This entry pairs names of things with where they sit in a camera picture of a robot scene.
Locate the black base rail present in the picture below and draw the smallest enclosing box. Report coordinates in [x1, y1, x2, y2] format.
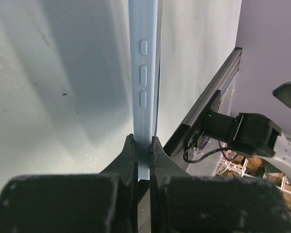
[160, 47, 242, 170]

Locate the light blue phone case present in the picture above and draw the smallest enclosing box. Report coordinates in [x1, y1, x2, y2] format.
[129, 0, 162, 180]

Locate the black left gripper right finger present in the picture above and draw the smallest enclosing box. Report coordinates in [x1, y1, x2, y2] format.
[149, 137, 291, 233]

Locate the blue-edged black phone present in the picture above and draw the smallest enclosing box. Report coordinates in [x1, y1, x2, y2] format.
[153, 0, 162, 136]

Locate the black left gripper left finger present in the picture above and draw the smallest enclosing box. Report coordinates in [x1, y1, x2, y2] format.
[0, 135, 138, 233]

